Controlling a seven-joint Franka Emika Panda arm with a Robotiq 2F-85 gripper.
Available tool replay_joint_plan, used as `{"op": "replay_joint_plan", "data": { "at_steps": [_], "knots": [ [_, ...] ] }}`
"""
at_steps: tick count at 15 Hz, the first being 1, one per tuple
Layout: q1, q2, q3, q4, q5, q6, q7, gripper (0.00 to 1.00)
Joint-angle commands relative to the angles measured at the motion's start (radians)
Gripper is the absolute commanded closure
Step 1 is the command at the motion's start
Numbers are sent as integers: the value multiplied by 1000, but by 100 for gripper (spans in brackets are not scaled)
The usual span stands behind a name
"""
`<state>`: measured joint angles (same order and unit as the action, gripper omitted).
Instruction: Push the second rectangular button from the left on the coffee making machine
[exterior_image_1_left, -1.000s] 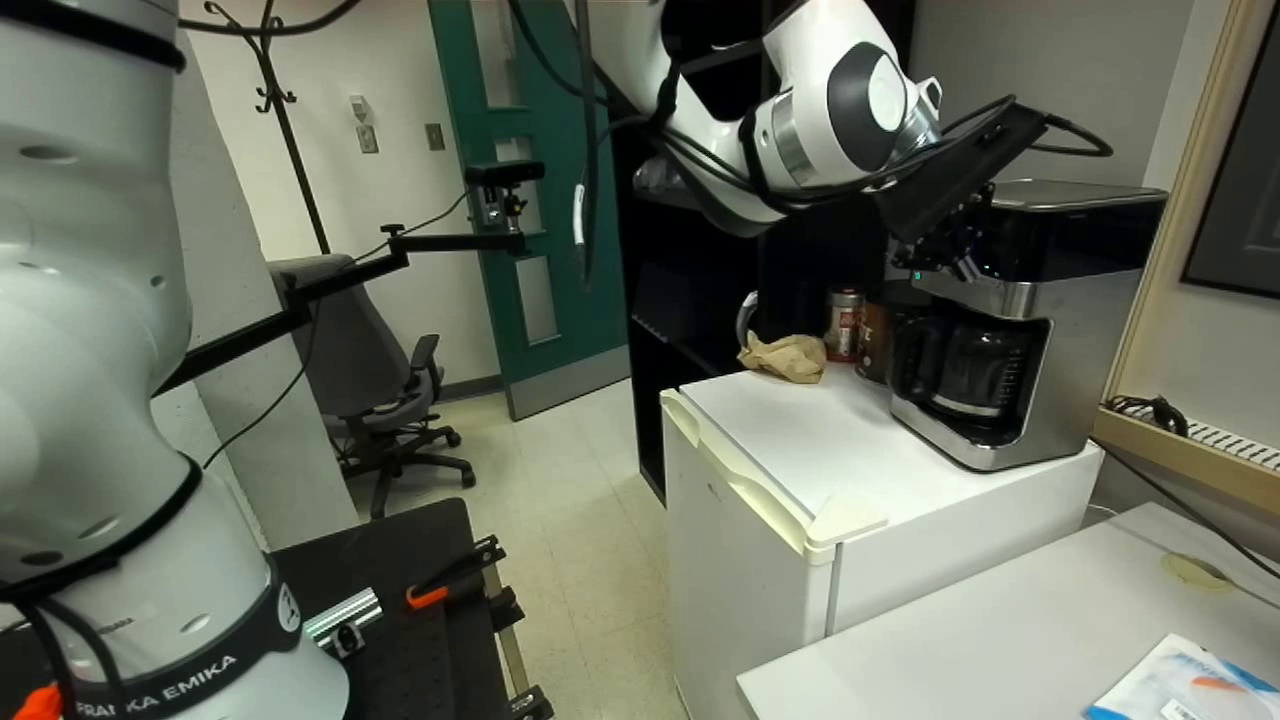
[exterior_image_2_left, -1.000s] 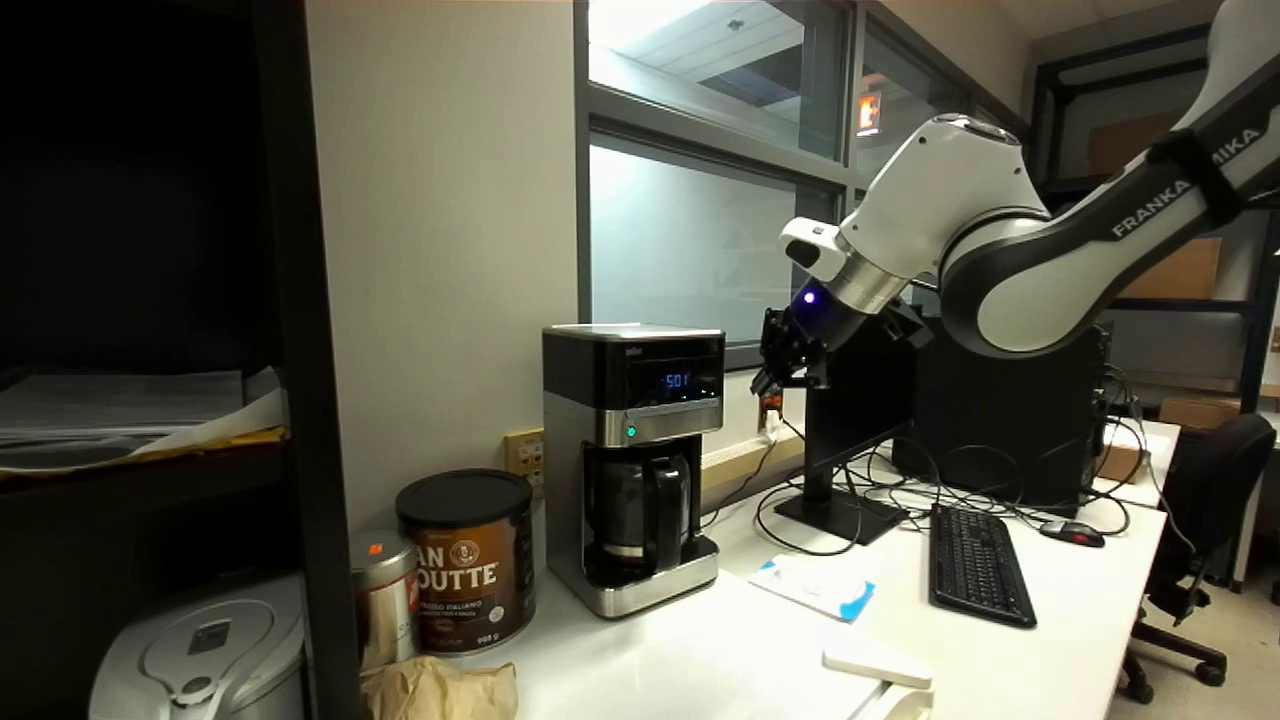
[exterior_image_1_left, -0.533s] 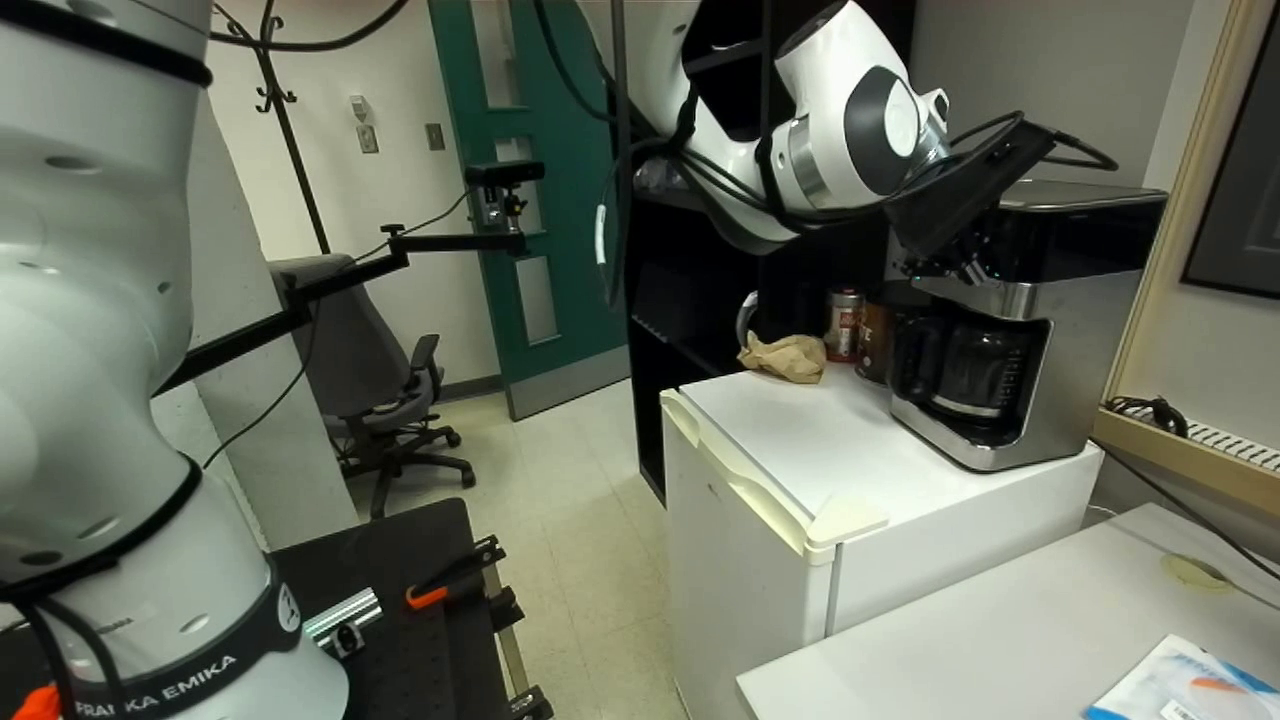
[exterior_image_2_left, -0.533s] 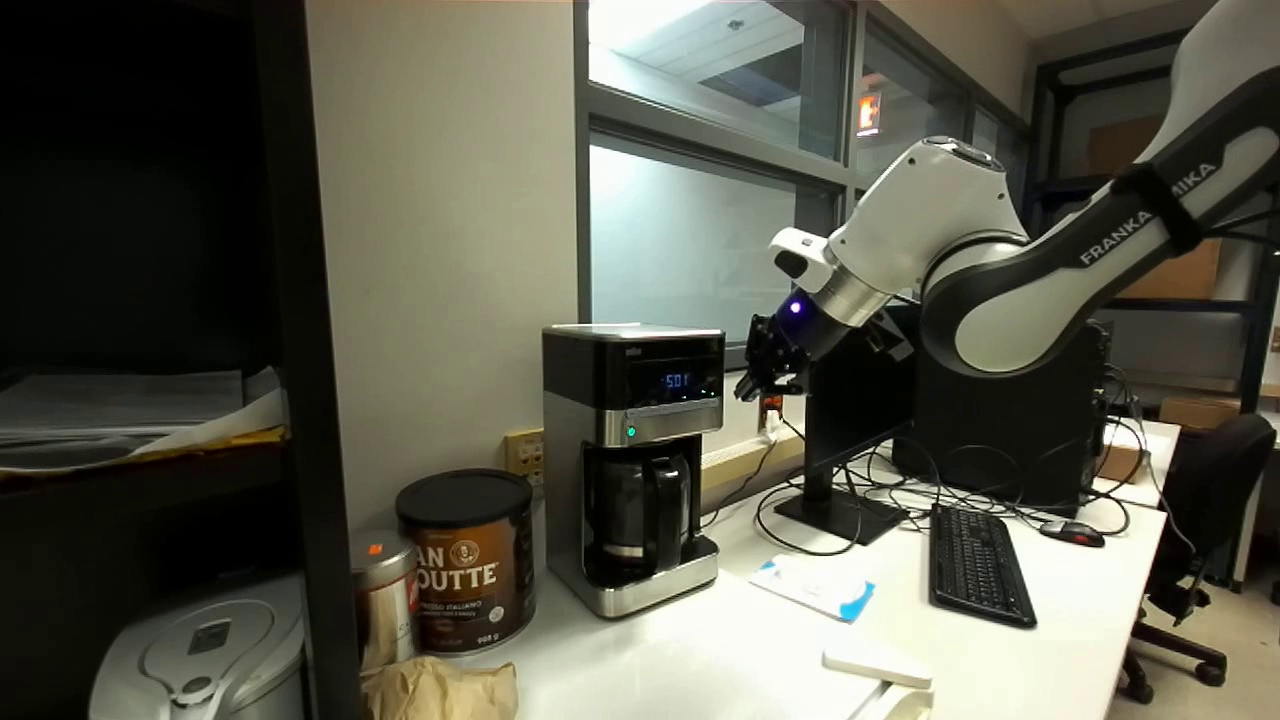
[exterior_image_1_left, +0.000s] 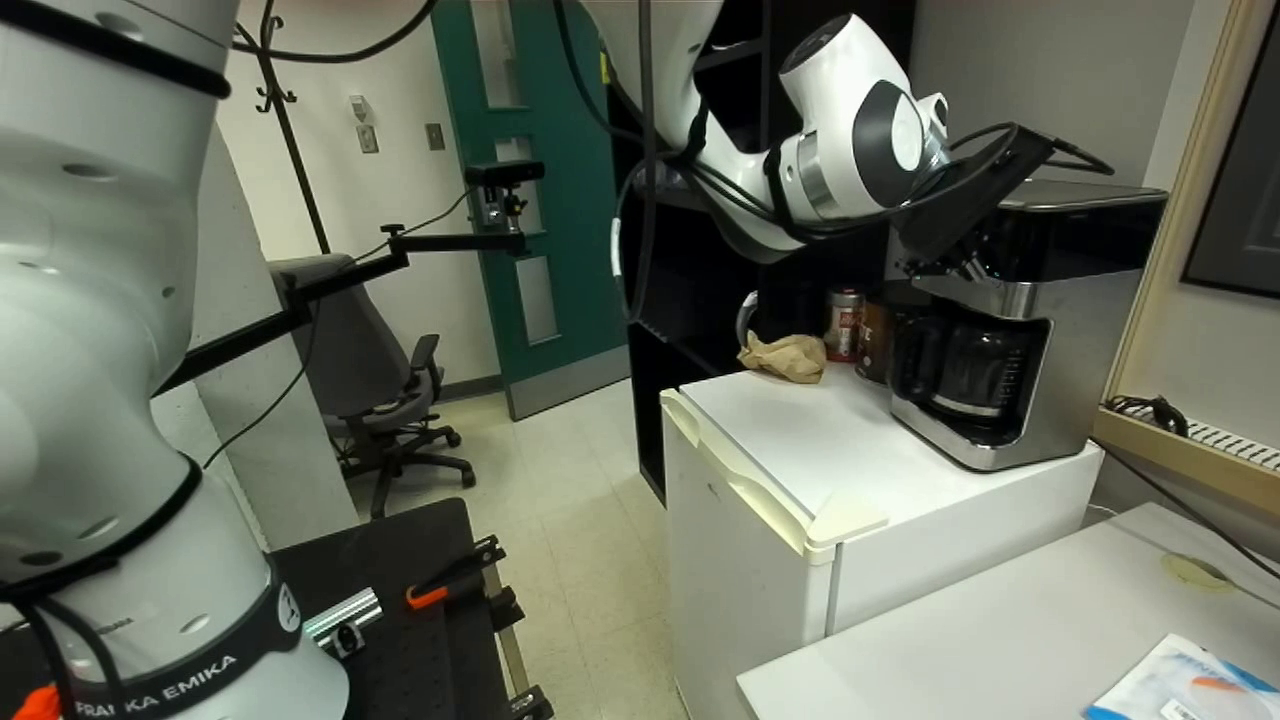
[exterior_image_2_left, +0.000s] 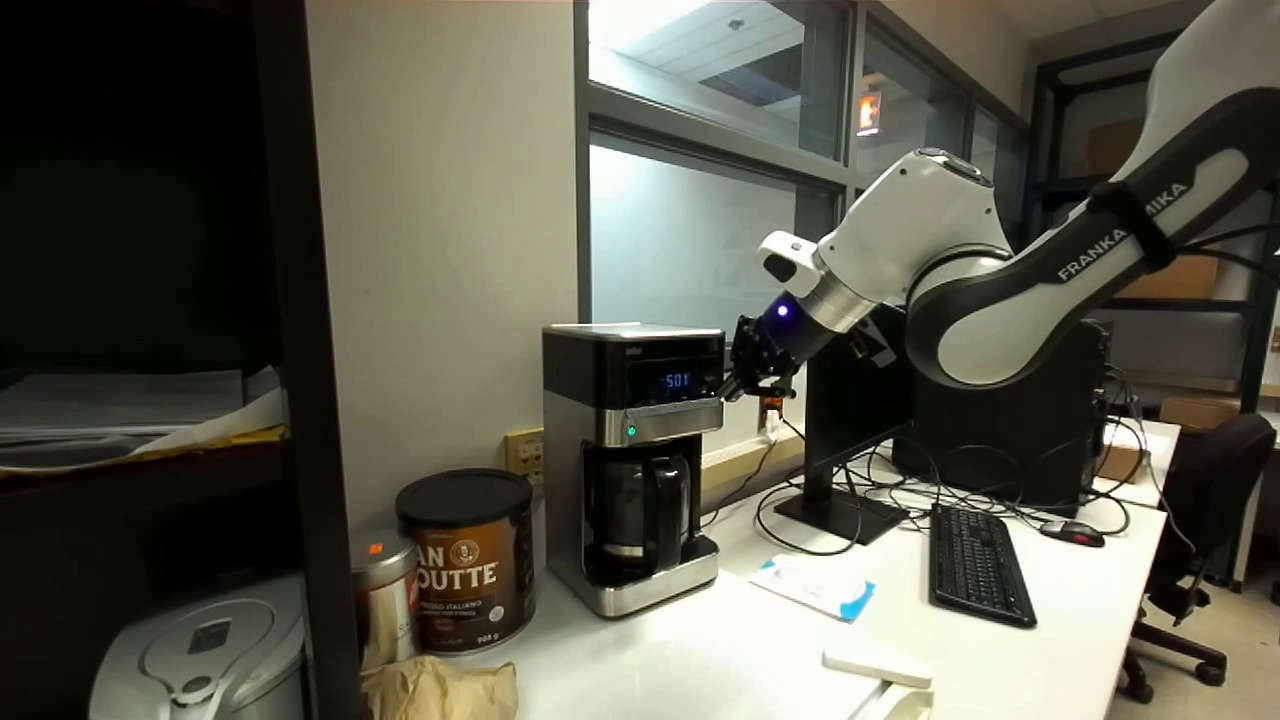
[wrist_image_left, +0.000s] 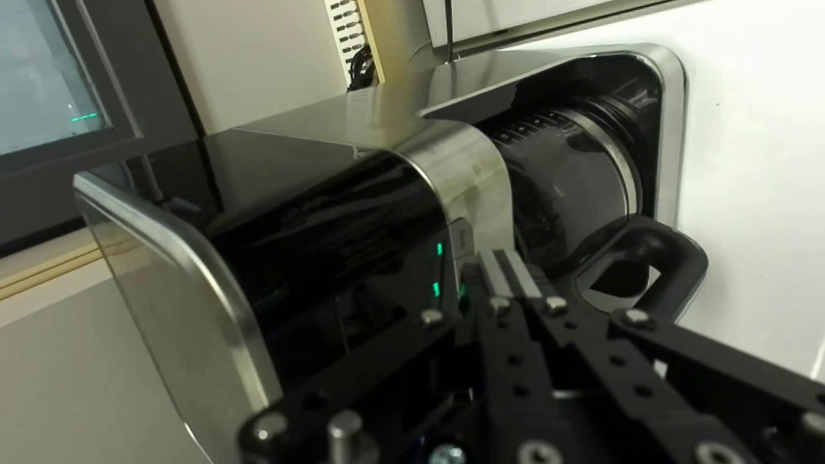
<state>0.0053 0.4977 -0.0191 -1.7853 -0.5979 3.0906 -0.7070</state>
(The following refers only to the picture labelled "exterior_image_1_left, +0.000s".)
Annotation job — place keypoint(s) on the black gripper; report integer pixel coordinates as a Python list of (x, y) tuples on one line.
[(992, 162)]

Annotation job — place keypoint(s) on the black silver coffee machine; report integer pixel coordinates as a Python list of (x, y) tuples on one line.
[(1082, 333)]

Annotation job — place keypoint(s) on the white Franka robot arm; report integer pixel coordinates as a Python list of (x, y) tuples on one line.
[(106, 333)]

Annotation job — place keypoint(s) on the brown coffee can black lid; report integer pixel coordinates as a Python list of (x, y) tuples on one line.
[(871, 340)]

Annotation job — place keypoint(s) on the glass coffee carafe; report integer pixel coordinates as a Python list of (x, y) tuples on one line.
[(966, 366)]

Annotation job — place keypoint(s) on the black shelf unit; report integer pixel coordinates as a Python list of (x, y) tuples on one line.
[(682, 306)]

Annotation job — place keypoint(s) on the white mini fridge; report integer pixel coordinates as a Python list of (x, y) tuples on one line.
[(826, 505)]

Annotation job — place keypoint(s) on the green door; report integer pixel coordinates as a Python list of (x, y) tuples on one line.
[(546, 202)]

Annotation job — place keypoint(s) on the white blue pamphlet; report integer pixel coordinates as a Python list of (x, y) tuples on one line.
[(1182, 681)]

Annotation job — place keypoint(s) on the black office chair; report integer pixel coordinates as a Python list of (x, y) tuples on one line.
[(387, 387)]

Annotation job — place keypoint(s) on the black coat rack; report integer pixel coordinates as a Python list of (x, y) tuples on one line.
[(285, 135)]

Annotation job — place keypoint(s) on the black robot cart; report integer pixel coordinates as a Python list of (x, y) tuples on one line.
[(402, 633)]

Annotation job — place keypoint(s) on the black camera on mount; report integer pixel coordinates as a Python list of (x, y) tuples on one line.
[(500, 187)]

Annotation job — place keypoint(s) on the wall switch plate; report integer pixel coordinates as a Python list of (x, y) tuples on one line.
[(366, 127), (435, 135)]

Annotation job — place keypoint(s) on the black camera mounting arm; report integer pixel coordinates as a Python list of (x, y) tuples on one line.
[(335, 281)]

